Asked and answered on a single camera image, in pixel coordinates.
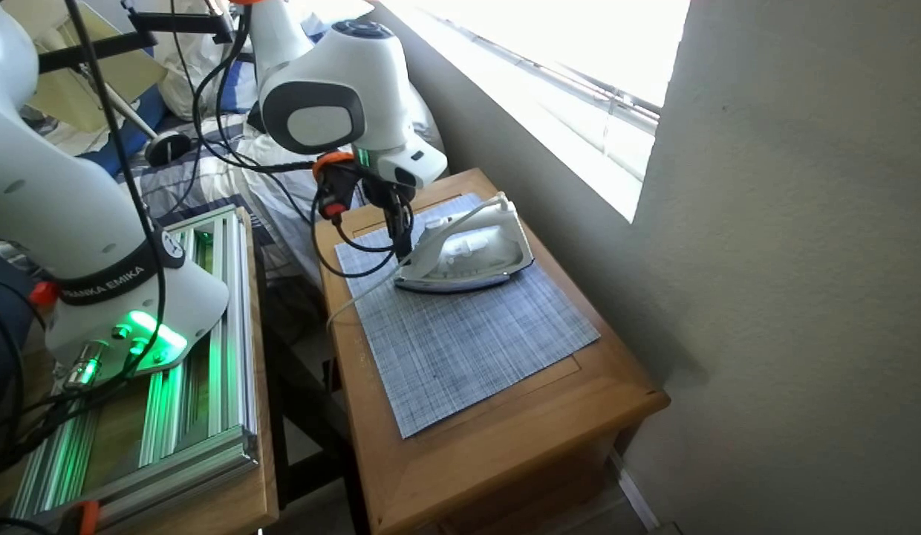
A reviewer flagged white iron power cord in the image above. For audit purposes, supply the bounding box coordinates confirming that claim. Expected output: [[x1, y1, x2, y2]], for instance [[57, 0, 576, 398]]
[[323, 259, 409, 329]]

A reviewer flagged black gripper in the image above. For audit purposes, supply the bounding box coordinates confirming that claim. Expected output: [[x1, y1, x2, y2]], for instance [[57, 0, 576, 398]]
[[354, 164, 415, 262]]

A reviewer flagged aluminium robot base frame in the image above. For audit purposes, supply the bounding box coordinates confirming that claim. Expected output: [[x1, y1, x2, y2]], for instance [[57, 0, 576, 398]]
[[8, 204, 258, 532]]

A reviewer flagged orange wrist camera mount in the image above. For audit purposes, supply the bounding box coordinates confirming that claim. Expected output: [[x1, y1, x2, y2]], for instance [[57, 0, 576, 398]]
[[311, 150, 357, 222]]

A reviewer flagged wooden side table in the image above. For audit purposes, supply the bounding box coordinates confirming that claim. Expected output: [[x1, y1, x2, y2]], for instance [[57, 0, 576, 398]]
[[310, 165, 671, 535]]

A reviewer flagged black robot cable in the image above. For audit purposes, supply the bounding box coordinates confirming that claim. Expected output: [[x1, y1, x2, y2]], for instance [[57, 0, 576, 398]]
[[41, 0, 405, 281]]

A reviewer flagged grey checked ironing mat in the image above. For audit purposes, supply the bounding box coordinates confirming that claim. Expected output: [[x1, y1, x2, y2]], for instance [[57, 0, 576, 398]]
[[337, 193, 601, 437]]

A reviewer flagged white clothes iron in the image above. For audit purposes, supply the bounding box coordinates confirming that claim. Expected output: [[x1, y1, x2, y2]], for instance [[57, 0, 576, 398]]
[[395, 193, 536, 294]]

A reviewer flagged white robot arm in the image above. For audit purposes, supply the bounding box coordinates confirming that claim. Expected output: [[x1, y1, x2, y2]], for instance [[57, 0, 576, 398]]
[[0, 0, 445, 373]]

